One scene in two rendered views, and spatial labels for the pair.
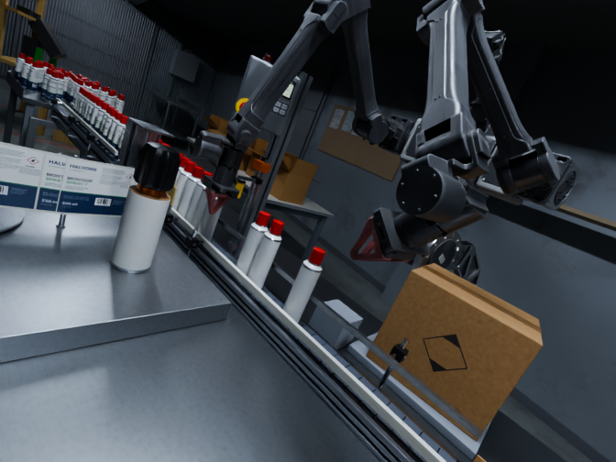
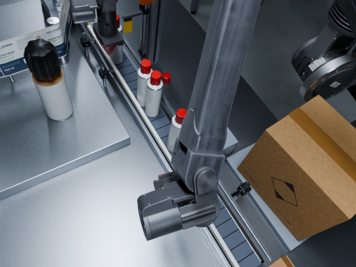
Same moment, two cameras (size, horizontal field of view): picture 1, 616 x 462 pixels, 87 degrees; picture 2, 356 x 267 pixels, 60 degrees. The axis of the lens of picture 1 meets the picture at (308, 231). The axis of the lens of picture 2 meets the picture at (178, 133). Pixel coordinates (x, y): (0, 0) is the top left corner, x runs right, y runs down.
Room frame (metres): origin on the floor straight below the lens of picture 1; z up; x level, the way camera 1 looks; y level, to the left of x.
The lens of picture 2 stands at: (0.25, -0.13, 1.80)
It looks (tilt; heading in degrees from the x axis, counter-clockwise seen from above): 59 degrees down; 10
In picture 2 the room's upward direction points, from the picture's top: 15 degrees clockwise
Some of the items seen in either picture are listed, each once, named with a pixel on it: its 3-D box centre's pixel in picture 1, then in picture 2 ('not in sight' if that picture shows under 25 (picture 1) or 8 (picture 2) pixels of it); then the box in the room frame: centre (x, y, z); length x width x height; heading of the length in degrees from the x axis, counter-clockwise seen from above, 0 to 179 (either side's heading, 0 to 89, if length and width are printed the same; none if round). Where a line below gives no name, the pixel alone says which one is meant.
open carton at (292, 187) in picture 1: (287, 175); not in sight; (2.88, 0.36, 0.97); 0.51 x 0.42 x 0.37; 137
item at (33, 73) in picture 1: (67, 85); not in sight; (2.54, 2.18, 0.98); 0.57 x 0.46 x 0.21; 143
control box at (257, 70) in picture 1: (265, 98); not in sight; (1.11, 0.29, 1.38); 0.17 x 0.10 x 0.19; 108
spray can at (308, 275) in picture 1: (303, 285); (177, 131); (0.75, -0.04, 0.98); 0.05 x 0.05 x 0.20
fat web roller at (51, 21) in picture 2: not in sight; (58, 42); (0.90, 0.48, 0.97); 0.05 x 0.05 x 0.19
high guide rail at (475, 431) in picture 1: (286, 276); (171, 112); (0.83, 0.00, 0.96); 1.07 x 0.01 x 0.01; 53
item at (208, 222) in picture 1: (212, 213); (115, 39); (1.01, 0.31, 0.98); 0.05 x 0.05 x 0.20
